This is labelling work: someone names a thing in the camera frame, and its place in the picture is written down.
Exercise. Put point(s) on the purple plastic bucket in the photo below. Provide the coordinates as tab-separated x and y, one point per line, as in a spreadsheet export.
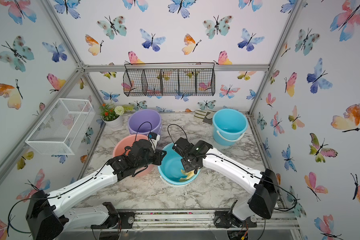
145	121

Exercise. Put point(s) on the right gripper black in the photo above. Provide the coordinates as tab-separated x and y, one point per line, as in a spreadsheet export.
186	168

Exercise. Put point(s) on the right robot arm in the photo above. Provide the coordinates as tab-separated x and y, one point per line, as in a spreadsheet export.
262	185

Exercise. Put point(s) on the potted flower plant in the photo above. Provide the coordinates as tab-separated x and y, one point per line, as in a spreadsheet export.
112	116

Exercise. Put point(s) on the aluminium front rail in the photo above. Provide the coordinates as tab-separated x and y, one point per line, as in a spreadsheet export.
160	220

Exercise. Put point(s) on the yellow microfiber cloth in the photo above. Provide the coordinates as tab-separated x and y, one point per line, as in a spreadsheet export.
188	176

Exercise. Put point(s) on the teal plastic bucket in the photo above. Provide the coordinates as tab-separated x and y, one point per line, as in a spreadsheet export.
229	126
170	168

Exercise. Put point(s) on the pink plastic bucket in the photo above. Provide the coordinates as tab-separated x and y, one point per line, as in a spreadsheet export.
128	142

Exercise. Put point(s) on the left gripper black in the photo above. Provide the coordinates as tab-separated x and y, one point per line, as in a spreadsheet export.
158	159

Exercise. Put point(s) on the black wire wall basket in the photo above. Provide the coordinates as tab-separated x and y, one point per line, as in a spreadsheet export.
169	79

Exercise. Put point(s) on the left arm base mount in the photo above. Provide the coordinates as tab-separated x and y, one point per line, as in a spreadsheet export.
120	221

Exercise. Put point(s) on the beige patterned folded cloth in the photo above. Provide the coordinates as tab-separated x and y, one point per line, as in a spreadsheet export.
205	116

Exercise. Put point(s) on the white wire mesh basket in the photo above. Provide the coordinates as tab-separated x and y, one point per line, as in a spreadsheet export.
62	128

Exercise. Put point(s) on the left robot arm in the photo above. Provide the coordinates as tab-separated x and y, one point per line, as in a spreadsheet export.
48	215

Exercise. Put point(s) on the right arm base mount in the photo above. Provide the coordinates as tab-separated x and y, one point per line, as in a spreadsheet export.
234	219

